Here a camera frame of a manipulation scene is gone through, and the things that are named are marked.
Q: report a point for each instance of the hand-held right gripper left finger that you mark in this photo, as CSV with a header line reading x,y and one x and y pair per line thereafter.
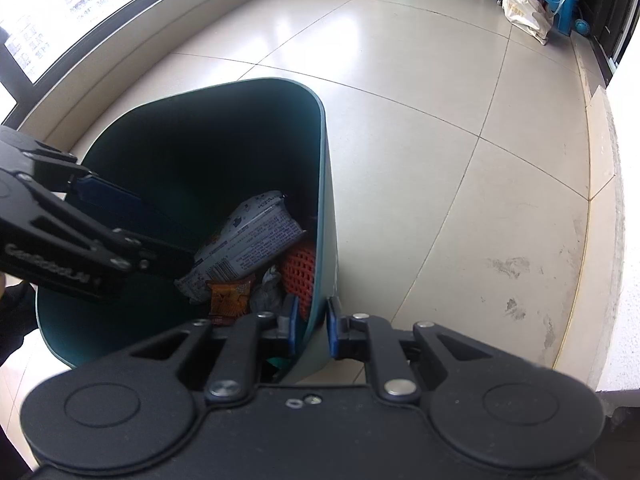
x,y
290,325

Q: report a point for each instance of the teal plastic bin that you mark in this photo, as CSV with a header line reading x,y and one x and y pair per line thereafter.
x,y
200,145

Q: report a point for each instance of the orange maroon snack wrapper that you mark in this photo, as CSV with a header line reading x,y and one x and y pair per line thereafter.
x,y
227,300

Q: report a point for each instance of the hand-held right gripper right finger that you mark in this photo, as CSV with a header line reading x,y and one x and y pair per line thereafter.
x,y
334,332

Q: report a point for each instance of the dark sliding door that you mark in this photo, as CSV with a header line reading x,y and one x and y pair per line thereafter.
x,y
610,20

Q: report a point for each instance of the large black-framed window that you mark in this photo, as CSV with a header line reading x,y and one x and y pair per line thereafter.
x,y
75,15

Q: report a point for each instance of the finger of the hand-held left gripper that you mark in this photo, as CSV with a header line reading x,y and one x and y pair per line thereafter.
x,y
165,260
110,192

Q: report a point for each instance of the white tote bag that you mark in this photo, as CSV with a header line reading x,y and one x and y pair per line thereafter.
x,y
525,15

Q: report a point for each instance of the small blue ball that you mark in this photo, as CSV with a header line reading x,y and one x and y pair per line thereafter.
x,y
582,27

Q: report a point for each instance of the silver foil wrapper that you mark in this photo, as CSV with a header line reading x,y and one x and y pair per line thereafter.
x,y
265,295

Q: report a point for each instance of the purple white snack packet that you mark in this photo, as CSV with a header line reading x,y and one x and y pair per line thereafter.
x,y
255,240

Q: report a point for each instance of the orange foam fruit net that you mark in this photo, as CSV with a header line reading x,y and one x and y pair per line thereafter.
x,y
297,270

